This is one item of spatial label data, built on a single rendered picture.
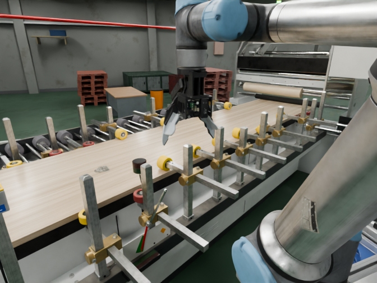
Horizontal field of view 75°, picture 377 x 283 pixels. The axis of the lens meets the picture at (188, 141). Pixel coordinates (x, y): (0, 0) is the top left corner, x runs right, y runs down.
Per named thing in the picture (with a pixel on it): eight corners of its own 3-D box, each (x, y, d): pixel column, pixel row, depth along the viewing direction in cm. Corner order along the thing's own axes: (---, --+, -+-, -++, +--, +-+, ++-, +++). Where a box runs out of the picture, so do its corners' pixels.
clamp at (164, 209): (168, 215, 117) (168, 206, 115) (145, 229, 108) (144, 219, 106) (160, 210, 121) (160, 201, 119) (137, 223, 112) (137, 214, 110)
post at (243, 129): (242, 192, 170) (248, 126, 152) (239, 195, 167) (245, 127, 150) (238, 191, 172) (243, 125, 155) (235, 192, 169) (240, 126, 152)
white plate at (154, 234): (170, 234, 122) (170, 217, 118) (125, 265, 104) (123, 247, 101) (170, 233, 122) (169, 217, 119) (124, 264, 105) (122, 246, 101)
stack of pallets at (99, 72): (79, 98, 814) (75, 71, 783) (106, 96, 844) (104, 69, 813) (79, 106, 701) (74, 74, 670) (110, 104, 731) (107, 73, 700)
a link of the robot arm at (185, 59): (171, 49, 61) (201, 49, 64) (172, 68, 63) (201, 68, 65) (182, 49, 54) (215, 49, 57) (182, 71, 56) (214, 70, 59)
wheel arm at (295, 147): (302, 150, 162) (303, 145, 161) (300, 152, 160) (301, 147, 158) (238, 133, 195) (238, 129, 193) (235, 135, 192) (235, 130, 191)
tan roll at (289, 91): (350, 103, 274) (353, 92, 270) (347, 105, 266) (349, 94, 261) (240, 89, 368) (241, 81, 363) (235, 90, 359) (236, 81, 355)
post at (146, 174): (157, 253, 119) (151, 164, 102) (151, 257, 117) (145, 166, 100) (152, 249, 121) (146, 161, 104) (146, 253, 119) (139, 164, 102)
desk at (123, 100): (133, 113, 631) (130, 86, 607) (149, 126, 526) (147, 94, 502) (107, 116, 603) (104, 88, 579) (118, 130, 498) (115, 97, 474)
